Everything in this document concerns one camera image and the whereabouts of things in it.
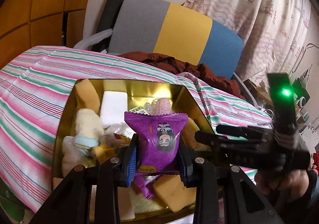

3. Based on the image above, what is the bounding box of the gold metal tin box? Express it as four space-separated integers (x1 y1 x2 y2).
44 84 219 223

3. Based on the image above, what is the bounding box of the striped pink green tablecloth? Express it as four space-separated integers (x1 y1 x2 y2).
1 46 271 212

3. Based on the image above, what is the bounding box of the black rolled mat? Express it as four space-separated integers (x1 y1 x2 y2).
91 0 132 53

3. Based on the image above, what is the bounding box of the clear plastic bag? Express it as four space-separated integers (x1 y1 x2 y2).
100 123 136 149

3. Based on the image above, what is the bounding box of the grey yellow blue chair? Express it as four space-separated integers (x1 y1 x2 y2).
74 0 258 108

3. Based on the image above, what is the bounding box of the person's right hand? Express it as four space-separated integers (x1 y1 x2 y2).
255 169 318 200

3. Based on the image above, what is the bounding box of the cream sock with blue cuff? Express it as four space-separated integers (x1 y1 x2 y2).
75 109 104 149

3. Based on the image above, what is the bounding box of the small green white carton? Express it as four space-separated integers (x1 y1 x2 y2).
129 106 148 114

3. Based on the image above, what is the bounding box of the pink hair roller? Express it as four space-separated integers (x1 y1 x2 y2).
144 98 172 115

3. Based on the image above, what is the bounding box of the dark red jacket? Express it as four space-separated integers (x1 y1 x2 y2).
119 51 245 100

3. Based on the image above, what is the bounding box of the white floor fan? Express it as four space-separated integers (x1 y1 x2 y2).
296 96 306 109

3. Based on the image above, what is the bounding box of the yellow green snack packet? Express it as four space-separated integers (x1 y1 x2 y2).
181 118 211 151

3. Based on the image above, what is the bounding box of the yellow sponge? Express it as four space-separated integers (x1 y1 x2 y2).
153 175 196 213
74 79 100 114

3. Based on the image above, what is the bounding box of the pink patterned curtain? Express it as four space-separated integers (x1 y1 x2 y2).
185 0 311 85

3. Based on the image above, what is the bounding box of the white rectangular block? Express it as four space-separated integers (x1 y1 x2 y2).
100 91 128 129

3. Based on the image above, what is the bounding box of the yellow fuzzy sock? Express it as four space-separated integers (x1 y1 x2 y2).
91 136 130 165

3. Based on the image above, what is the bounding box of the wooden wardrobe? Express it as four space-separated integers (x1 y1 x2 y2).
1 0 88 67

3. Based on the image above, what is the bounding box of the purple snack packet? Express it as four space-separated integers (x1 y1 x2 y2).
124 112 188 199

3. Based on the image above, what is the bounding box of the white printed card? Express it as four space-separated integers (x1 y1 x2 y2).
89 183 136 222

